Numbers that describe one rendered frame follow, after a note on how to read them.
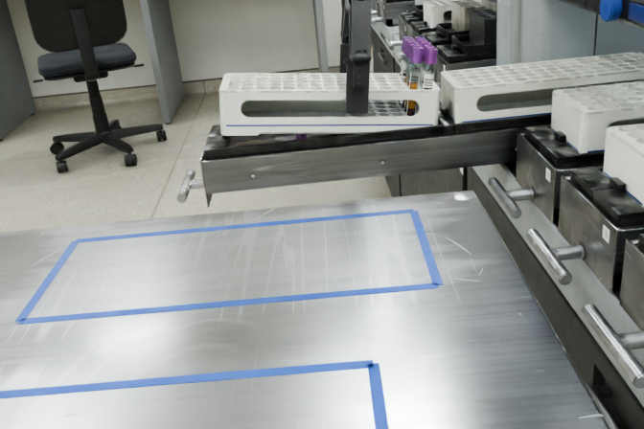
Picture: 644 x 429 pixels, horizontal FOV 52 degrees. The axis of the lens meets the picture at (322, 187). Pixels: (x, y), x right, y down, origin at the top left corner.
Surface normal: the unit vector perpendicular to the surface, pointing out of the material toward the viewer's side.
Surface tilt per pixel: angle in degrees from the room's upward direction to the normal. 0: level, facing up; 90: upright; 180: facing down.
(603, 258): 90
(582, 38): 90
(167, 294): 0
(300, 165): 90
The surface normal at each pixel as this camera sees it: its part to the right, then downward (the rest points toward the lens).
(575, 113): -0.99, 0.11
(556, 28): 0.05, 0.39
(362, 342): -0.09, -0.91
